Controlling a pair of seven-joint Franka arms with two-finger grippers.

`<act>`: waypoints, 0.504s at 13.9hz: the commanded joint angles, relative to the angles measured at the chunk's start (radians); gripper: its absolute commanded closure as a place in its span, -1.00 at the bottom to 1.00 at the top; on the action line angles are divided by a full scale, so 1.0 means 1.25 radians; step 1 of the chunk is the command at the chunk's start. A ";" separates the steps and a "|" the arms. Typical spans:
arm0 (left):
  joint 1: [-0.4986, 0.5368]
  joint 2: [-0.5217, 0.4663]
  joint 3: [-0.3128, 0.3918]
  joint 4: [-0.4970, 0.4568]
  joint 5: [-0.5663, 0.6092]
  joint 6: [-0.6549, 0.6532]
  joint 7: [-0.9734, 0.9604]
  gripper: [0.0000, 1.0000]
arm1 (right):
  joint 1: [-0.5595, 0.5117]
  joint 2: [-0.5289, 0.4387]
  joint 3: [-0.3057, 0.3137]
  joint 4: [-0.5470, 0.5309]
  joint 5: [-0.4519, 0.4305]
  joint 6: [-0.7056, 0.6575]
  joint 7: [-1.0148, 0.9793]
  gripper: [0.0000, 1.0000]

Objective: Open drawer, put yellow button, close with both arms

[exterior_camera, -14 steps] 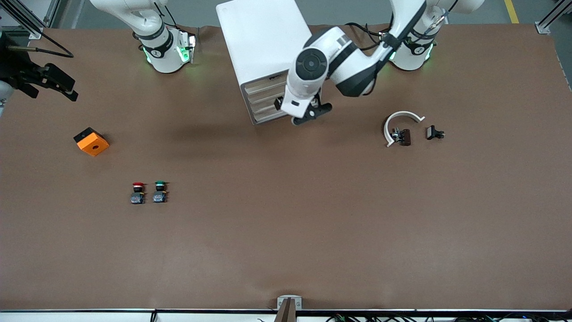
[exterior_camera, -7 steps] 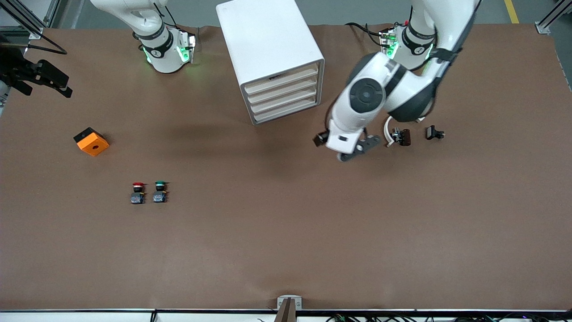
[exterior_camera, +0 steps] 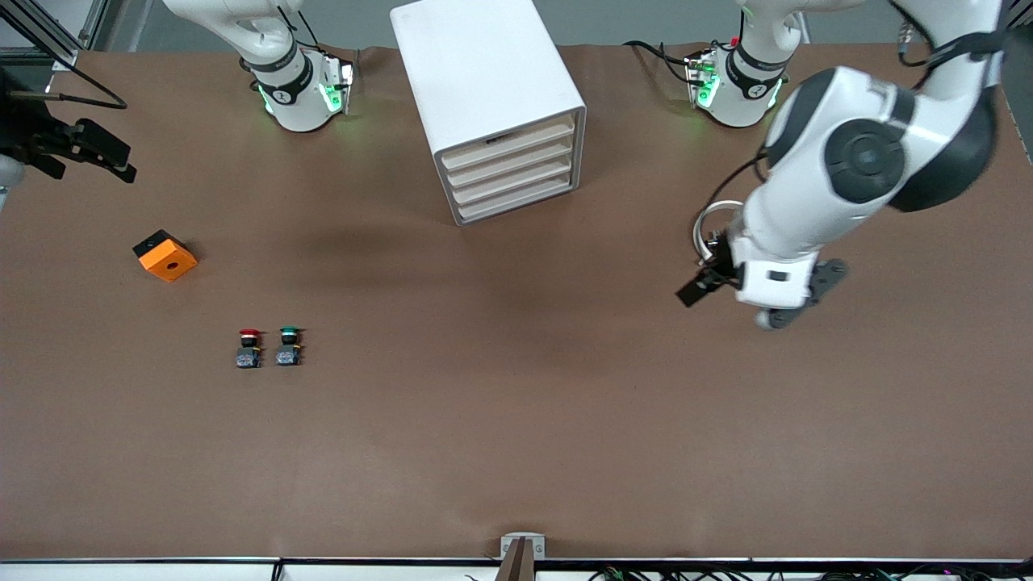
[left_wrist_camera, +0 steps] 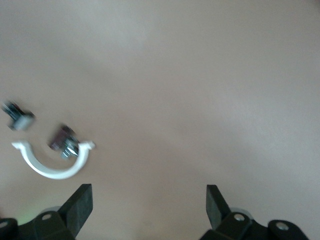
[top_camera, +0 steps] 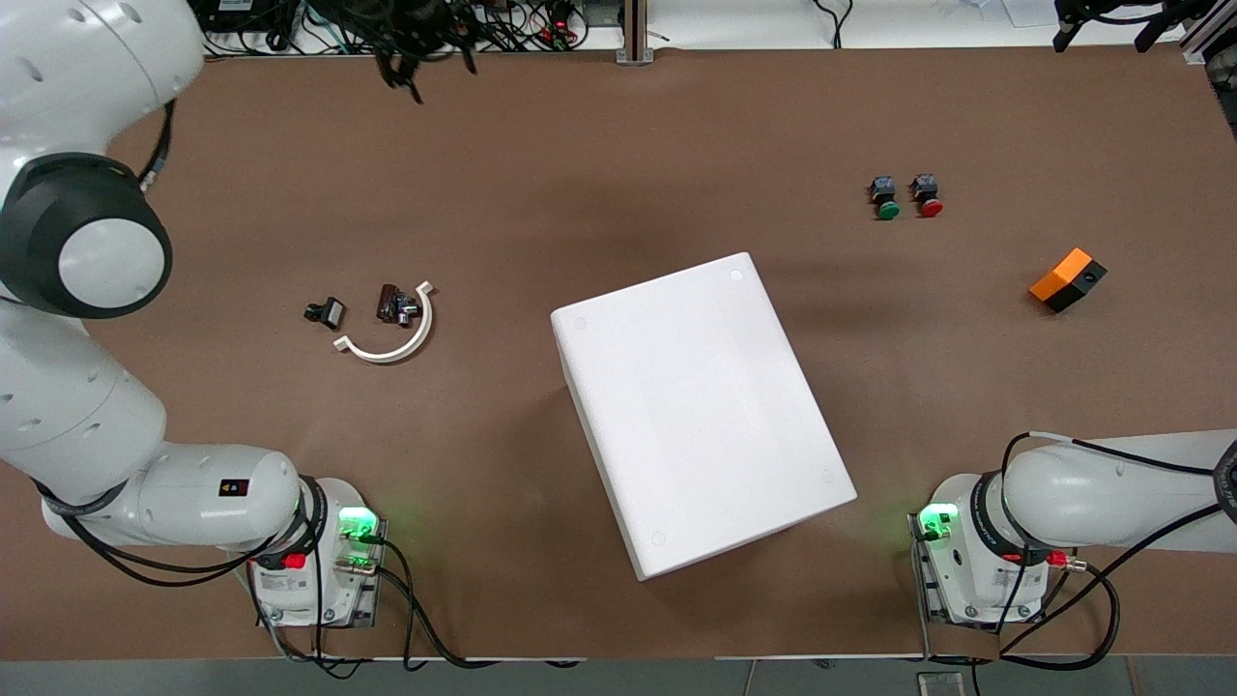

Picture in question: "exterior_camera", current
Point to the grey metal bracket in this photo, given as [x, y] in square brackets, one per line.
[522, 542]

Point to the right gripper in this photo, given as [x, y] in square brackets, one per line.
[24, 131]

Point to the orange and black button box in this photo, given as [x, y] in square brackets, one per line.
[165, 257]

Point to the red push button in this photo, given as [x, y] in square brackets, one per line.
[248, 351]

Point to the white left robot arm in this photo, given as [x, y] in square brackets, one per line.
[807, 202]

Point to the white curved plastic piece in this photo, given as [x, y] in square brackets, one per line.
[699, 230]

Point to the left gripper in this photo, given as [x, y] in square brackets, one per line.
[717, 270]

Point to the green push button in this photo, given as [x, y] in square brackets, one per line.
[289, 349]

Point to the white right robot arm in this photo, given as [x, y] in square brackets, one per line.
[290, 97]

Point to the aluminium frame profile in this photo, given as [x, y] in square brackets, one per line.
[48, 36]
[1001, 28]

